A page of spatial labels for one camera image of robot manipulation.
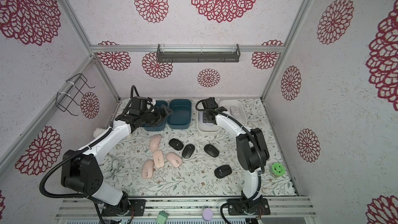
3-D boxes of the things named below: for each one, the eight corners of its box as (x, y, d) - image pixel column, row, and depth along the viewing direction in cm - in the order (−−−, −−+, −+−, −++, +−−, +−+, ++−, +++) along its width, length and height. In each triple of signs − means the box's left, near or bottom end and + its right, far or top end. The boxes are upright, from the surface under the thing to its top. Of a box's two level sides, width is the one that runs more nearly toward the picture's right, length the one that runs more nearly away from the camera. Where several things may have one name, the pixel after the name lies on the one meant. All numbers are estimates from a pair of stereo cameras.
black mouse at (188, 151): (180, 155, 93) (180, 154, 91) (188, 144, 98) (188, 142, 96) (188, 159, 91) (188, 158, 90) (195, 147, 96) (195, 146, 95)
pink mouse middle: (155, 169, 88) (154, 167, 86) (153, 152, 94) (152, 151, 93) (164, 166, 89) (164, 165, 87) (162, 150, 95) (161, 148, 93)
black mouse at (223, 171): (217, 180, 84) (218, 179, 82) (212, 171, 87) (213, 169, 85) (232, 173, 87) (233, 171, 84) (227, 164, 90) (228, 162, 87)
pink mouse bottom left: (141, 179, 84) (140, 177, 82) (145, 161, 91) (144, 159, 88) (152, 179, 84) (150, 177, 82) (155, 161, 91) (154, 159, 88)
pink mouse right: (164, 159, 91) (163, 157, 89) (170, 152, 94) (169, 150, 91) (177, 169, 88) (177, 167, 85) (183, 161, 90) (183, 159, 88)
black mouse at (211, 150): (214, 159, 92) (214, 158, 90) (203, 149, 96) (203, 147, 94) (220, 154, 94) (220, 152, 92) (209, 143, 98) (209, 142, 96)
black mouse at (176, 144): (168, 144, 98) (167, 142, 95) (173, 138, 100) (173, 136, 98) (179, 152, 94) (179, 150, 92) (184, 145, 97) (184, 143, 95)
